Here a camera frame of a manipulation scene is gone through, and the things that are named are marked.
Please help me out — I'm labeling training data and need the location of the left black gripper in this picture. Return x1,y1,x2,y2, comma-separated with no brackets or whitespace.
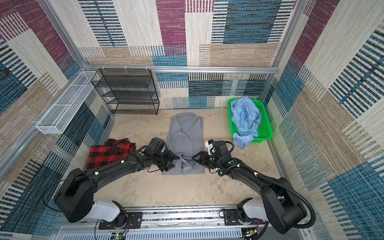
152,148,181,171

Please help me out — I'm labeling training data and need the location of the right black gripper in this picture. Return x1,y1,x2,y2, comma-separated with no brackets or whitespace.
191,151,222,169

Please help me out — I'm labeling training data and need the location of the grey long sleeve shirt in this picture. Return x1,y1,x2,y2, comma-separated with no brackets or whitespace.
163,112,205,176

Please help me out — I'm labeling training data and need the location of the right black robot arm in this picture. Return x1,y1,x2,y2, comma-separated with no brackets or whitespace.
192,152,307,234

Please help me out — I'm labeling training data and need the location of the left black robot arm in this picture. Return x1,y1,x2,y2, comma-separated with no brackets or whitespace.
55,148,178,229

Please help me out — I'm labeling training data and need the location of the red black plaid folded shirt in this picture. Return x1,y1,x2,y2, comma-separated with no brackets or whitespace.
86,138,136,170

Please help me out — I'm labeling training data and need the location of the light blue shirt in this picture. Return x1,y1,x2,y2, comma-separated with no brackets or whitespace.
230,97,262,149

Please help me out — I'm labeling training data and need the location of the green plastic basket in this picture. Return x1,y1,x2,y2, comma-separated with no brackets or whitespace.
228,98,273,143

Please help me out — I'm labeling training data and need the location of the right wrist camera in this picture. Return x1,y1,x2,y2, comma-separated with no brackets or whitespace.
205,140,230,157

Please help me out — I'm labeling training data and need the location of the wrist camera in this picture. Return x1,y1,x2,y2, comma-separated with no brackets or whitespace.
205,140,230,157
148,138,168,155

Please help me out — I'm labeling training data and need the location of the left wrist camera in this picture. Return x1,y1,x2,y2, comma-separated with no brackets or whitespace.
148,138,168,155

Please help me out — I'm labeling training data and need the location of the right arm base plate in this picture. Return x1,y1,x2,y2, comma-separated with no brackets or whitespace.
218,209,266,226

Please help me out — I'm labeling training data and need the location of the aluminium front rail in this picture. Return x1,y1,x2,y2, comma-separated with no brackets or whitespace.
52,205,236,235

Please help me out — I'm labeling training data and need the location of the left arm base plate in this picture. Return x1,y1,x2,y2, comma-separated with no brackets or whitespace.
98,212,143,230

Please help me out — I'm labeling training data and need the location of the black wire shelf rack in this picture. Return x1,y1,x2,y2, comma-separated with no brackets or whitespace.
91,69,160,115

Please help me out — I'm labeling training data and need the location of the white slotted cable duct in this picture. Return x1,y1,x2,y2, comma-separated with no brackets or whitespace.
60,228,243,240

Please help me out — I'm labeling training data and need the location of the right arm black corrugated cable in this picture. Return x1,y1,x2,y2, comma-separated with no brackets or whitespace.
215,140,317,240

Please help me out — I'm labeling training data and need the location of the white wire mesh basket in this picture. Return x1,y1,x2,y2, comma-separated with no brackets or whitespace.
36,71,96,135

